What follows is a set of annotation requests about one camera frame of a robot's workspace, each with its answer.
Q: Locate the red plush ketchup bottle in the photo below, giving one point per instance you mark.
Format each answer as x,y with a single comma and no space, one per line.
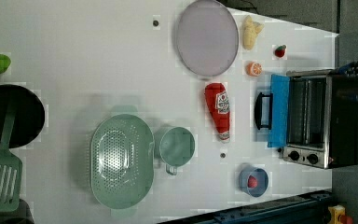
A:
218,104

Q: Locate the black frying pan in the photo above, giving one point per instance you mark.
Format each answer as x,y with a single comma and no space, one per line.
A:
30,114

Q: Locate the blue oven door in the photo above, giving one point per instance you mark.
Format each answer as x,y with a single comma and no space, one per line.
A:
279,88

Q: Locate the black toaster oven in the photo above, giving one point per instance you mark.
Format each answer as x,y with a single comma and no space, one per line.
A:
322,119

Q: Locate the grey round plate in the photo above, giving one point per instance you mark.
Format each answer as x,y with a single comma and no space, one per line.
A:
207,38

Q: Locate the black oven door handle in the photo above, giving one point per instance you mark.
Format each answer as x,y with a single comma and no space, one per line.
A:
258,111

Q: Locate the green plastic colander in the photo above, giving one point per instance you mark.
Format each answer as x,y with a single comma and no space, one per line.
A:
121,159

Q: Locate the blue bowl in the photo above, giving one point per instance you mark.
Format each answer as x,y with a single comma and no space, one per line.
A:
262,179

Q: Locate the orange slice toy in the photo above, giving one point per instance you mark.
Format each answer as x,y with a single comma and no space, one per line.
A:
254,69

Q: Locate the green slotted spatula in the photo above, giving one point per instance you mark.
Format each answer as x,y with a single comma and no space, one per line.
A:
10,165

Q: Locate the red toy strawberry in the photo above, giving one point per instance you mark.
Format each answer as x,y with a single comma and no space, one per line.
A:
280,51

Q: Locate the green measuring cup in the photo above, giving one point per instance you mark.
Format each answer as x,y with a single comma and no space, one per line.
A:
175,146

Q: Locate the yellow plush banana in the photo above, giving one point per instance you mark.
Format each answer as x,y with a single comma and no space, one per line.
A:
251,30

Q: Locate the red toy in bowl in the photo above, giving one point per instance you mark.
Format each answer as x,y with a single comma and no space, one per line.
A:
252,182

